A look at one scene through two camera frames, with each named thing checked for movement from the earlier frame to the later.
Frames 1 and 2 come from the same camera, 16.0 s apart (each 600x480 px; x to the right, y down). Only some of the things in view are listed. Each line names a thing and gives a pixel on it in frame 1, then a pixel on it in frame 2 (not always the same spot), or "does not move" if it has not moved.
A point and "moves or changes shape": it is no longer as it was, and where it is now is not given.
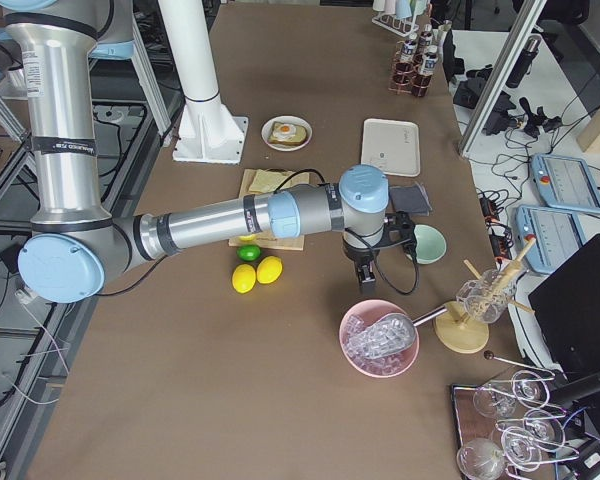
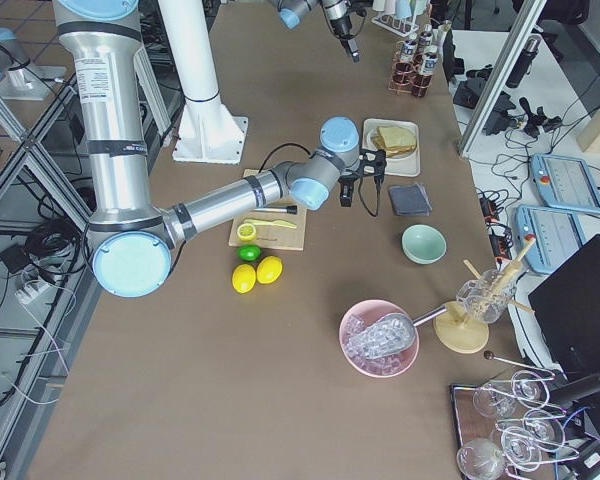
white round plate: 266,129 → 409,161
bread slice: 268,181 moves or changes shape
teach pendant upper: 567,183 does not move
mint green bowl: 430,245 does not move
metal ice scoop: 388,335 does not move
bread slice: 298,138 → 380,145
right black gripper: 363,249 → 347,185
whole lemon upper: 269,270 does not move
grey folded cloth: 412,199 does not move
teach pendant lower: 557,235 does not move
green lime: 248,252 does not move
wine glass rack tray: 507,428 does not move
